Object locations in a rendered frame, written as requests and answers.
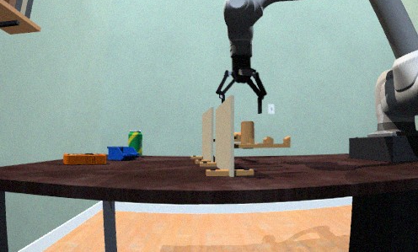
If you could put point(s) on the blue plastic bin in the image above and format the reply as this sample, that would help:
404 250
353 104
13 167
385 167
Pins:
117 153

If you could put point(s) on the green and yellow drink can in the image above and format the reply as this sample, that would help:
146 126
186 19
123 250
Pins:
135 140

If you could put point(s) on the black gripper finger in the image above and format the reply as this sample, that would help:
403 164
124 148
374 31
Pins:
260 92
221 93

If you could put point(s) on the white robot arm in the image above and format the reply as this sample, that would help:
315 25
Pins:
396 92

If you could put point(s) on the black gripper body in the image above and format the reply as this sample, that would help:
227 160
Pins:
240 61

